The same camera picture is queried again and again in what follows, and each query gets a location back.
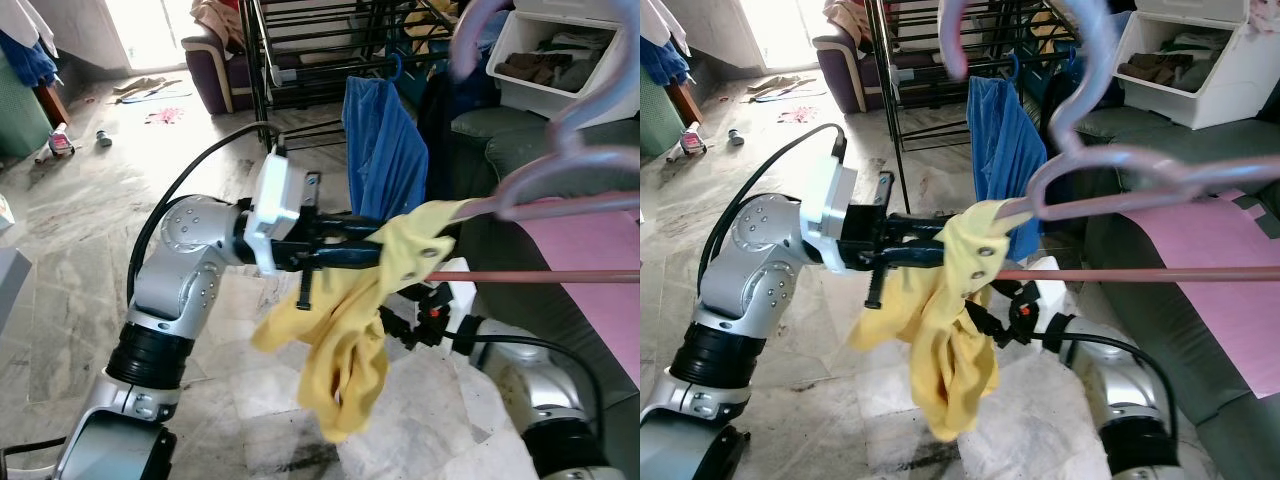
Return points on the white hanging garment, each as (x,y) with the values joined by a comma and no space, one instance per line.
(660,20)
(30,20)

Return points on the dark green leather sofa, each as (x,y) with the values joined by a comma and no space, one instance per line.
(520,300)
(1150,300)

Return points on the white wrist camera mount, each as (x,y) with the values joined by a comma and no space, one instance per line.
(458,295)
(1045,290)
(832,205)
(272,205)

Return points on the navy garment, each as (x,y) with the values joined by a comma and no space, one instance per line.
(1055,110)
(438,130)

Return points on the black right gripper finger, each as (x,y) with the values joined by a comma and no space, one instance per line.
(393,325)
(982,322)

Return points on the printed tissue pack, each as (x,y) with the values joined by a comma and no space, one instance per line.
(5,212)

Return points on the dark slipper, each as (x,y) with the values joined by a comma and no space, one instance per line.
(103,138)
(735,137)

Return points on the bright blue garment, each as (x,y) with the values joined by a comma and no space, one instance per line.
(385,150)
(1005,150)

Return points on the pink foam mat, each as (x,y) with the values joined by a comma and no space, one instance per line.
(1210,260)
(590,250)

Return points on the purple and cream armchair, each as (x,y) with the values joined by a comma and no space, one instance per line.
(215,75)
(845,75)

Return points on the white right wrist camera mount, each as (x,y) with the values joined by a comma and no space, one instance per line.
(458,295)
(1045,290)

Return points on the yellow T-shirt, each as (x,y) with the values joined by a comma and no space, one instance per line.
(340,340)
(940,340)

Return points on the light blue flat item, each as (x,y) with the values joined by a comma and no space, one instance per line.
(795,97)
(160,97)

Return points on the pale yellow towel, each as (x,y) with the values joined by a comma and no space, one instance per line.
(430,25)
(1050,25)

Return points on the black metal drying rack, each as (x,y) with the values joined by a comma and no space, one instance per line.
(930,75)
(300,75)

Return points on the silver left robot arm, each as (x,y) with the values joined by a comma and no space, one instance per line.
(755,260)
(185,260)

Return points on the blue cloth bundle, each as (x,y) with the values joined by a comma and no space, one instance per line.
(662,60)
(28,58)

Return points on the pink plastic hanger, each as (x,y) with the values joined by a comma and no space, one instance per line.
(1130,165)
(560,140)

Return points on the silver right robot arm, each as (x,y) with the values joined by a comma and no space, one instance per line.
(535,385)
(1115,385)

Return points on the green waste bin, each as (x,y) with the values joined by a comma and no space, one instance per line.
(20,115)
(655,115)

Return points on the beige floor cloth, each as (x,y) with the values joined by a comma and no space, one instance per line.
(775,84)
(140,84)

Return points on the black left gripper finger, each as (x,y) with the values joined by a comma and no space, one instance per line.
(350,257)
(355,226)
(925,226)
(920,257)

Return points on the white stackable storage bin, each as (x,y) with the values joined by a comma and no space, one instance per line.
(580,8)
(1195,8)
(600,85)
(1230,85)

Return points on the red and white toy car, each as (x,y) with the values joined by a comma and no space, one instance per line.
(60,145)
(692,143)

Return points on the small pink item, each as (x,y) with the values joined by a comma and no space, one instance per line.
(165,115)
(797,115)

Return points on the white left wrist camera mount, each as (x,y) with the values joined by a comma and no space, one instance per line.
(832,205)
(272,205)

